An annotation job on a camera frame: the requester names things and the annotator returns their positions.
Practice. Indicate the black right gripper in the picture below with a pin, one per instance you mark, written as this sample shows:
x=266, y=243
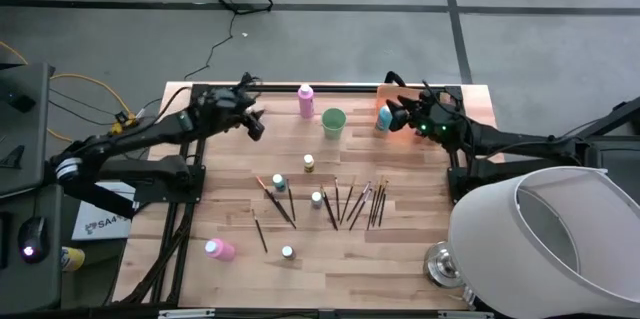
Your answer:
x=447, y=119

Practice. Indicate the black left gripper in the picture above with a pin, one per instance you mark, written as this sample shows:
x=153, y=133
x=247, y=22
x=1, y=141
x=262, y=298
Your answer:
x=212, y=106

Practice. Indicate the large teal paint bottle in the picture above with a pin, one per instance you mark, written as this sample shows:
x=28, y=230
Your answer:
x=384, y=120

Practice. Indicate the large pink paint bottle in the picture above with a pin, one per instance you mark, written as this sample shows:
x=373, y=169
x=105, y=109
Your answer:
x=306, y=104
x=223, y=250

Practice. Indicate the small teal paint bottle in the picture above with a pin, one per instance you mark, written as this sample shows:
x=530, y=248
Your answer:
x=279, y=184

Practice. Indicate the small yellow paint bottle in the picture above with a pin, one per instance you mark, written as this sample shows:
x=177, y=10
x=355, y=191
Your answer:
x=309, y=165

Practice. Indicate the small grey paint bottle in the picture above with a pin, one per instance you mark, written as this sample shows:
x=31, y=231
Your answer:
x=316, y=202

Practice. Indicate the small burnt sienna paint bottle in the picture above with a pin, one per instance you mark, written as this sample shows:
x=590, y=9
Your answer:
x=287, y=252

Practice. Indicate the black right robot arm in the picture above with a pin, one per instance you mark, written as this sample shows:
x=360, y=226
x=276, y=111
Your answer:
x=525, y=141

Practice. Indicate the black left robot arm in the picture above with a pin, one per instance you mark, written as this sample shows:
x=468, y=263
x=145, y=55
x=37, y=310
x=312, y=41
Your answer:
x=135, y=134

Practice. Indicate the orange translucent plastic bin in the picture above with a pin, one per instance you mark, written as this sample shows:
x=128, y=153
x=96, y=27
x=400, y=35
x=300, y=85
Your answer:
x=382, y=96

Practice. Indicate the black clamp hook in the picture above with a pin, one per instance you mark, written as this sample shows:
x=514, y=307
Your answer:
x=245, y=80

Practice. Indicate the orange-bristled dark paintbrush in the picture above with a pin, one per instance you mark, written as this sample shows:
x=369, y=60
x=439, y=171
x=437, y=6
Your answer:
x=265, y=189

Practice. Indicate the pale green plastic cup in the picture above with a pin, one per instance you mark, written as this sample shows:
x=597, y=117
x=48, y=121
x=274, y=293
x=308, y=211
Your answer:
x=333, y=126

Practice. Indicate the yellow power plug block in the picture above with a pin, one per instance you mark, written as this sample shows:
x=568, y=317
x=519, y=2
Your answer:
x=122, y=124

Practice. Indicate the chrome lamp base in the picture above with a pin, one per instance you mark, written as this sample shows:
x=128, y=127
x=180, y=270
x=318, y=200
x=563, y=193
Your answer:
x=442, y=266

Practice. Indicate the white lampshade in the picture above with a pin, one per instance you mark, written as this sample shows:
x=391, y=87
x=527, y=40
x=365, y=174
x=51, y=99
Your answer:
x=500, y=239

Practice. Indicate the white printed box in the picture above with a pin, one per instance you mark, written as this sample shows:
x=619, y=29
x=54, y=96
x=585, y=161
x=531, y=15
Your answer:
x=100, y=224

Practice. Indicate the black side table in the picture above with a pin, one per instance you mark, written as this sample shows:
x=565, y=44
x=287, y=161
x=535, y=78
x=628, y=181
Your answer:
x=620, y=159

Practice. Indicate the grey side desk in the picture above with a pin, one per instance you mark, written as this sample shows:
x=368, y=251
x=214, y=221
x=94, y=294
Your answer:
x=45, y=279
x=30, y=129

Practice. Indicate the yellow can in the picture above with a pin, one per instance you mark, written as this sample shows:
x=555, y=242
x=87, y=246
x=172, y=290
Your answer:
x=72, y=259

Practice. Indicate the small black desk device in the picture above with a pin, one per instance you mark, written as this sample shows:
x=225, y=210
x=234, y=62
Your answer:
x=20, y=101

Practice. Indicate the black triangular desk stand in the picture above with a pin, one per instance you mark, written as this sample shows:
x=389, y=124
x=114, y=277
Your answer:
x=14, y=159

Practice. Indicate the black computer mouse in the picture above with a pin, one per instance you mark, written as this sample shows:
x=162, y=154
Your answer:
x=32, y=236

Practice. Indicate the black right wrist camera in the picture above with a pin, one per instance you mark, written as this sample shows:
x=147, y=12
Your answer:
x=424, y=120

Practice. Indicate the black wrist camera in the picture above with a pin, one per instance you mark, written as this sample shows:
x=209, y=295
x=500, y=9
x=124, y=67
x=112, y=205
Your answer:
x=240, y=101
x=424, y=120

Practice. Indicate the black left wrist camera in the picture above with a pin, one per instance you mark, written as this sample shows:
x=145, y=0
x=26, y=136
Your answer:
x=240, y=101

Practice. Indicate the silver table bracket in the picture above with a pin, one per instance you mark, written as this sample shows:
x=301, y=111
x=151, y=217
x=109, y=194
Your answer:
x=185, y=313
x=465, y=315

